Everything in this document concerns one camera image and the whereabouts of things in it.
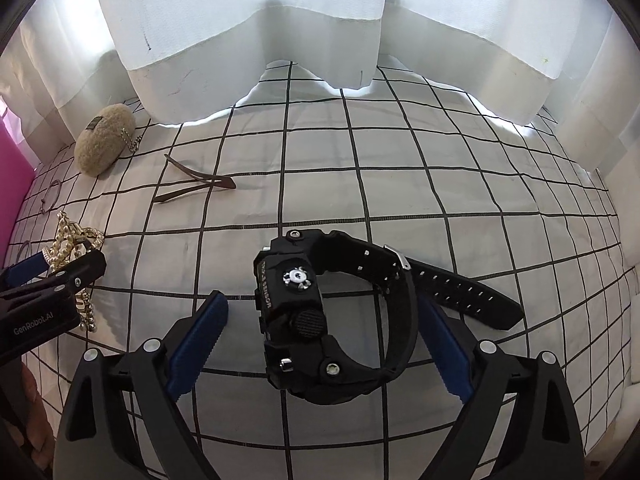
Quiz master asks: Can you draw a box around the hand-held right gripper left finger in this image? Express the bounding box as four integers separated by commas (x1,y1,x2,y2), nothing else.
52,290,231,480

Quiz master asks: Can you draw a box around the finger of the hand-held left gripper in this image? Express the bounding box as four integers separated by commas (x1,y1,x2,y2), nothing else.
0,251,51,289
0,250,107,312

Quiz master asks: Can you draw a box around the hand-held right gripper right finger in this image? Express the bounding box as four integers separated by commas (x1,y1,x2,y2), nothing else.
417,292,586,480

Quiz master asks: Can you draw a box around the gold chain necklace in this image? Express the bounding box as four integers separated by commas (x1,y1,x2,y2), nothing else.
44,211,107,333

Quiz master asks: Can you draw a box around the pink plastic basin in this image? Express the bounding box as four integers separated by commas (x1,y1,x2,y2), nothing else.
0,105,37,263

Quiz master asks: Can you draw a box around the black digital wristwatch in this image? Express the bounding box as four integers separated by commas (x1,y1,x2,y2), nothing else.
252,229,526,406

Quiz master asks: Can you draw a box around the silver hoop bangle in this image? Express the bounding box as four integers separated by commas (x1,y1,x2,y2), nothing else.
39,179,63,215

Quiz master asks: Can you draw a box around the beige plush ball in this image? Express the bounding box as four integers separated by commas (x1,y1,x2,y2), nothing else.
75,102,137,177

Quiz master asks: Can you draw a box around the white curtain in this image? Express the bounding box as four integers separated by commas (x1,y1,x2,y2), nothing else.
0,0,640,177

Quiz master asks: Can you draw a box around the brown thin strap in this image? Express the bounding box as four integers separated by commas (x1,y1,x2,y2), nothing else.
152,154,236,205

